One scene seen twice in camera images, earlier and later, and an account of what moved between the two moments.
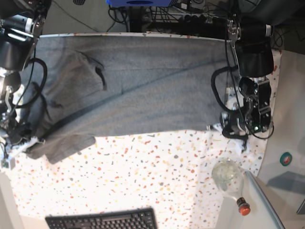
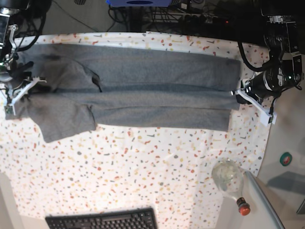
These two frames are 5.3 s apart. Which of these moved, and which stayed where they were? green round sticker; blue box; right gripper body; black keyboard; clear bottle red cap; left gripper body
Moved: left gripper body; right gripper body
Stayed: clear bottle red cap; green round sticker; blue box; black keyboard
